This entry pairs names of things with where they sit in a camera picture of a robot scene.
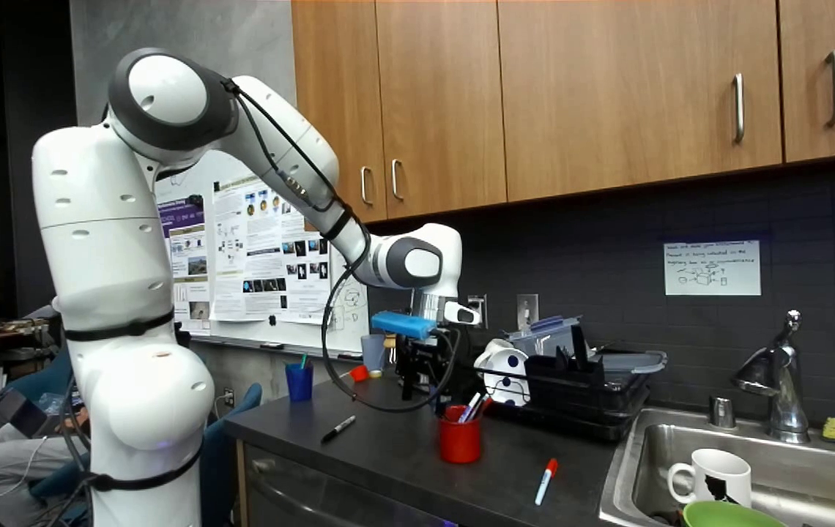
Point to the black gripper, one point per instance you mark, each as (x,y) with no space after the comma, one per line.
(426,356)

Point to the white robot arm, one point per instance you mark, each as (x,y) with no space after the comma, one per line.
(104,245)

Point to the red mug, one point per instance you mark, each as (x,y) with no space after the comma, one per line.
(460,439)

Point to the blue pen cup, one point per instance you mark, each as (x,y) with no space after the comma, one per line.
(299,382)

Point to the white mug with black pattern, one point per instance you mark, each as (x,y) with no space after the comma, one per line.
(719,479)

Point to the white marker with blue print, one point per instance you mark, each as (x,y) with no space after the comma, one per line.
(469,406)

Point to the translucent blue cup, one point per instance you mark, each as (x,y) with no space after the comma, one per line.
(373,351)

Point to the small red object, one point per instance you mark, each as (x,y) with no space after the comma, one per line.
(359,373)

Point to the white kitchen gadget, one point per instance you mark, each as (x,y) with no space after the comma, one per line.
(501,370)

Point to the black marker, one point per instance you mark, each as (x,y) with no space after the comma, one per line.
(337,429)

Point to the whiteboard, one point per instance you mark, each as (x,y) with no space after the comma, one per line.
(353,310)

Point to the white marker with red cap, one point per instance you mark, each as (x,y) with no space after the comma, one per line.
(545,480)

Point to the blue chair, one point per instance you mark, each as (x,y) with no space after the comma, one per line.
(222,457)

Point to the white research poster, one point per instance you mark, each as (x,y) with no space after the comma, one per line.
(258,245)

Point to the stainless steel sink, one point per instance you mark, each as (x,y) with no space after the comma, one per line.
(630,469)

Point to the purple headed poster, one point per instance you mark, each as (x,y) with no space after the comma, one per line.
(184,245)

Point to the small chrome sink knob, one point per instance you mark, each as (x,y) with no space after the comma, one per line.
(721,411)

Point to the wooden upper cabinets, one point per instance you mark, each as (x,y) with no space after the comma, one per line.
(580,98)

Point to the chrome faucet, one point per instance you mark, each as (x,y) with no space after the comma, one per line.
(785,389)

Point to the seated person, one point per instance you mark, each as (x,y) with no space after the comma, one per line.
(7,469)

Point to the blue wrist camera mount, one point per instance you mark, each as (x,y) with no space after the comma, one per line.
(401,322)

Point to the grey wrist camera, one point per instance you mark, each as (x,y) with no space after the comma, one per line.
(460,313)

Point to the white wall outlet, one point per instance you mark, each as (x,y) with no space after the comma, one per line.
(482,310)
(529,310)

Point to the white paper wall note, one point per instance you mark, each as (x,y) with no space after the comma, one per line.
(713,267)

